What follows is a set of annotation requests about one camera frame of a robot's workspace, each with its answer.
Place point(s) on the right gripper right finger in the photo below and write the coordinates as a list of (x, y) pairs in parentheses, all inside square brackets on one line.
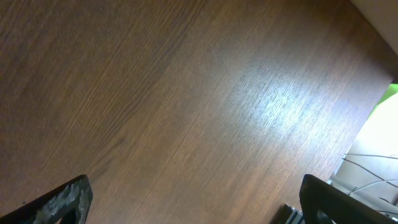
[(322, 203)]

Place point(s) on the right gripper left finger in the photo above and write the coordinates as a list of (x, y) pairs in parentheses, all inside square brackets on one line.
[(68, 203)]

